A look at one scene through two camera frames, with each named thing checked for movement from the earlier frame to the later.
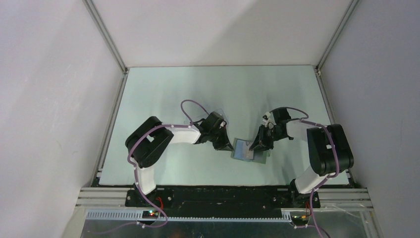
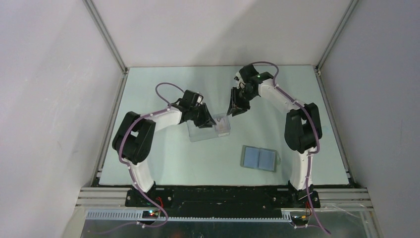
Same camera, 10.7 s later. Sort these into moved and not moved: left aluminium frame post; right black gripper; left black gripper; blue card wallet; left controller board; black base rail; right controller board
Moved: left black gripper; right black gripper; blue card wallet
Not moved: left controller board; left aluminium frame post; right controller board; black base rail
